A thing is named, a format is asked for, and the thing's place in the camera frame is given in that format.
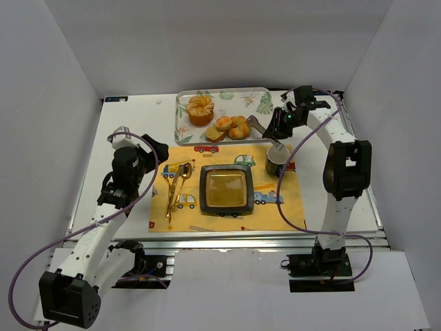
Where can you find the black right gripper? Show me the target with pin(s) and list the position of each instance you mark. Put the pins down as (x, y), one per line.
(278, 124)

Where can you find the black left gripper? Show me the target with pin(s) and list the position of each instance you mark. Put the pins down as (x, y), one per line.
(157, 149)

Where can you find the metal serving tongs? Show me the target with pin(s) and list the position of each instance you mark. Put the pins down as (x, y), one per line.
(253, 122)

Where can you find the twisted ring bread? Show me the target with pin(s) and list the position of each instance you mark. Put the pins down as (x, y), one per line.
(239, 129)

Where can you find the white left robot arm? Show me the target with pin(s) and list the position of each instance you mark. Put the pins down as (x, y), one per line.
(73, 293)

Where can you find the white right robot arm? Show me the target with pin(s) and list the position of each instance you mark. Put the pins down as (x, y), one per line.
(347, 171)

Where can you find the sliced bread piece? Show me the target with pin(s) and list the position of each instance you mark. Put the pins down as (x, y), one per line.
(213, 134)

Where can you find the floral serving tray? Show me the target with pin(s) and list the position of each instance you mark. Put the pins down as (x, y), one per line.
(227, 102)

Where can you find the green mug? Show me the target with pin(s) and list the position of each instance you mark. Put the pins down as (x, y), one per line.
(275, 160)

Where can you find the gold knife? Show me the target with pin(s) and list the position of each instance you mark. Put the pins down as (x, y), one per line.
(179, 172)

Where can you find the gold fork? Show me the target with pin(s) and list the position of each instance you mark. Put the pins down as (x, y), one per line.
(170, 201)

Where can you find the gold spoon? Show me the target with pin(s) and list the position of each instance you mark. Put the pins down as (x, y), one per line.
(186, 174)

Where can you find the yellow vehicle-print placemat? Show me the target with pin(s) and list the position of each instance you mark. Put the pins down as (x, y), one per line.
(271, 204)

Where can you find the small round bun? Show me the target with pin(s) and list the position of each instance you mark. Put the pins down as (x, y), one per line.
(223, 123)

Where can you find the sugar-topped round cake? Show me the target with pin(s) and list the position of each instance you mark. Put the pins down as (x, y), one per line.
(200, 110)

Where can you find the dark square plate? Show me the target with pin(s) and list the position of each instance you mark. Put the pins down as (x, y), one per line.
(226, 190)

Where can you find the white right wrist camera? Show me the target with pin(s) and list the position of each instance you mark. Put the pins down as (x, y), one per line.
(289, 103)

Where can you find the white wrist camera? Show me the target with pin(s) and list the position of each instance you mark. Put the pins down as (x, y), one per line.
(289, 103)
(122, 140)

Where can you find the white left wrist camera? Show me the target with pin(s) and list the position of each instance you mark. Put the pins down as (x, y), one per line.
(122, 140)

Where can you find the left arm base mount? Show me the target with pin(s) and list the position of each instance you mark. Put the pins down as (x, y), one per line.
(151, 267)

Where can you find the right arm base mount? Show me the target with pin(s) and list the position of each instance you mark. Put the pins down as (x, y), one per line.
(321, 270)

